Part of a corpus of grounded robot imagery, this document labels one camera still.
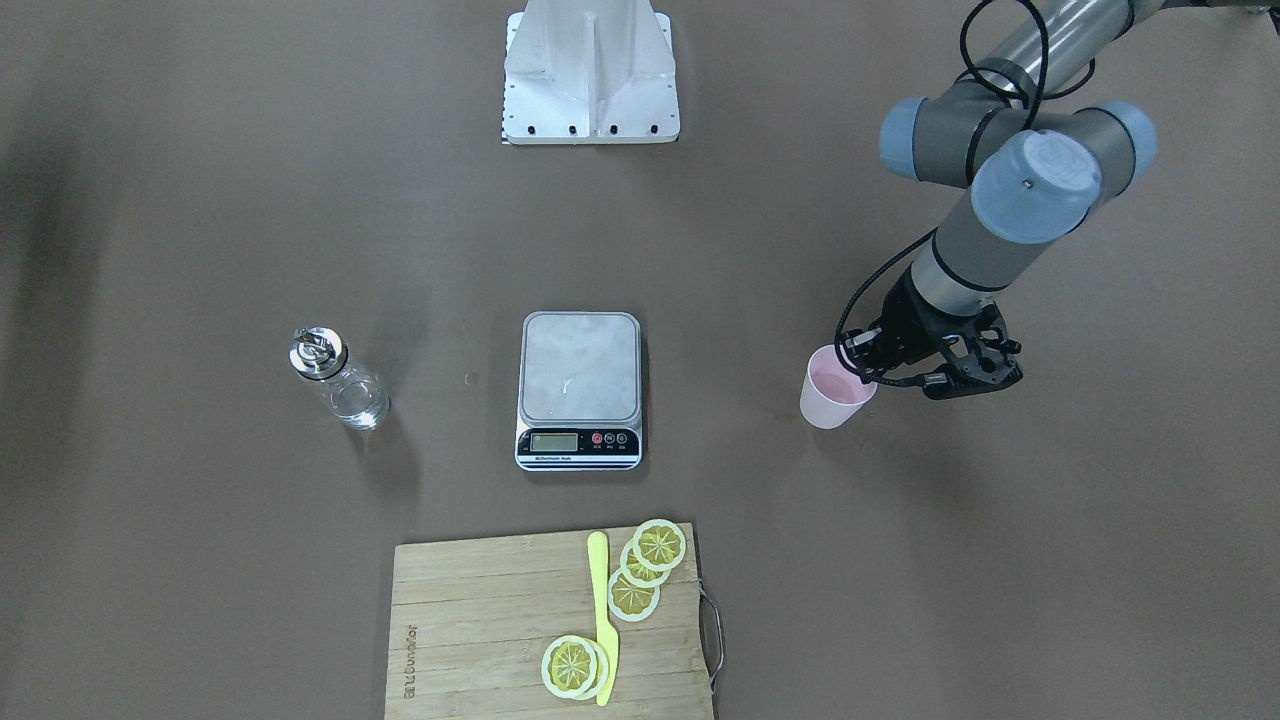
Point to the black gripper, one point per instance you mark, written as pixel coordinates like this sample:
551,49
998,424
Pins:
911,327

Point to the pink plastic cup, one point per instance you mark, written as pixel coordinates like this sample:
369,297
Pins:
831,394

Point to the glass sauce bottle metal cap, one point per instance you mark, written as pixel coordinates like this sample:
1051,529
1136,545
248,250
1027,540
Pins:
324,362

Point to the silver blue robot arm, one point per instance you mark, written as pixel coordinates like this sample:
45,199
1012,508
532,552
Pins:
1029,177

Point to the silver digital kitchen scale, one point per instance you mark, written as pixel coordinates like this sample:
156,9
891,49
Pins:
580,392

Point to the lemon slice middle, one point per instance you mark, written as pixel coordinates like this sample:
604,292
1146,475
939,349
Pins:
636,573

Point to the yellow plastic knife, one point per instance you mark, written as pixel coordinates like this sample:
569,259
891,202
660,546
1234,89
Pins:
599,560

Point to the wooden cutting board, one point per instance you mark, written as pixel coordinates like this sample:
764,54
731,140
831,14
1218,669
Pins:
470,620

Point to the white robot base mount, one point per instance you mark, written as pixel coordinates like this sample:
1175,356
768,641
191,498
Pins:
598,72

